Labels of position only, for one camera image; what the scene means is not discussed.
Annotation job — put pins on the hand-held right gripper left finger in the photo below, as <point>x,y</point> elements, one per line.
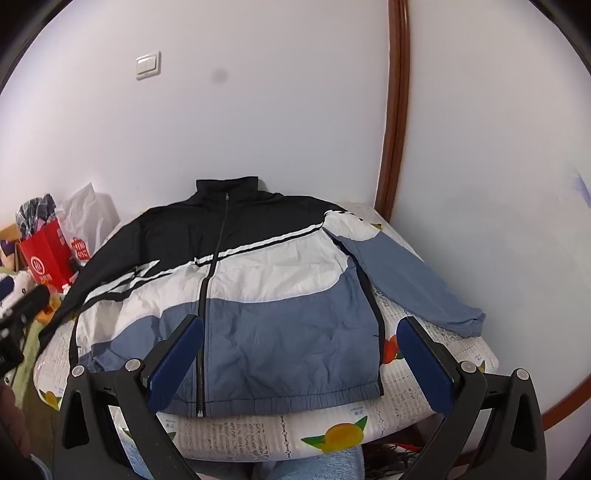
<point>178,360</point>

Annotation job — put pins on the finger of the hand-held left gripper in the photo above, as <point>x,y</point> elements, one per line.
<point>27,302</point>

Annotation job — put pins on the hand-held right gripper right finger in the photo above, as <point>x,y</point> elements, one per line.
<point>425,364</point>

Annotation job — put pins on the black white blue jacket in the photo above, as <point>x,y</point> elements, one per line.
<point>277,286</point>

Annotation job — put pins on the orange drink bottle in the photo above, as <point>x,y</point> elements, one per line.
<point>50,310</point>

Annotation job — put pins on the white floral quilt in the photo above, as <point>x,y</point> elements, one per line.
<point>16,281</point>

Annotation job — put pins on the green blanket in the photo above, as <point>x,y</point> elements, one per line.
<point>27,383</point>

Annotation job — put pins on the red paper bag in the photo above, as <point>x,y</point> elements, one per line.
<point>46,258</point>

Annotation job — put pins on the purple patterned cloth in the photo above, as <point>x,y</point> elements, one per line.
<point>7,247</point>

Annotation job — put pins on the grey plaid cloth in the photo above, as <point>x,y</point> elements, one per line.
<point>34,210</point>

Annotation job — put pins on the fruit print lace tablecloth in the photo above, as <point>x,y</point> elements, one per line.
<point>240,436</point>

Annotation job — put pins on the white plastic bag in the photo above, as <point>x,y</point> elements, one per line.
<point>92,212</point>

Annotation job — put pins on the light blue fleece cloth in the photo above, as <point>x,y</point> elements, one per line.
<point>332,464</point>

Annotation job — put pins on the brown wooden baseboard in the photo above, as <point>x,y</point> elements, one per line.
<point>561,413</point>

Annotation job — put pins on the white light switch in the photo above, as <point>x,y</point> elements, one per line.
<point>147,65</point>

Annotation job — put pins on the brown wooden door frame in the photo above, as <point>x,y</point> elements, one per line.
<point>398,92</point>

